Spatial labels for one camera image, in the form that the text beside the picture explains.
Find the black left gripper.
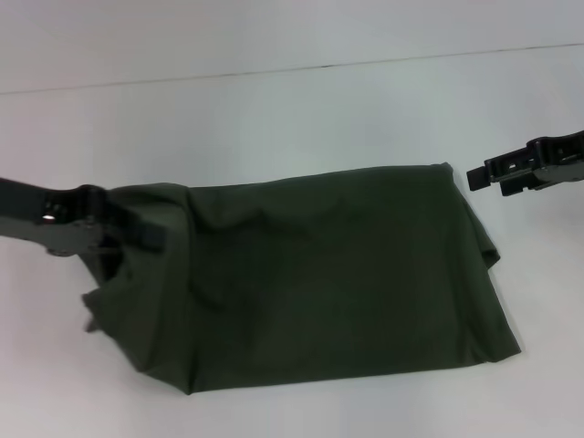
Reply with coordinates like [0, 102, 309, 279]
[0, 176, 166, 259]

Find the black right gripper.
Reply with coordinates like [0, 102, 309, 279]
[466, 130, 584, 198]

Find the dark green FREE T-shirt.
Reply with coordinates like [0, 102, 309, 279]
[80, 162, 524, 398]

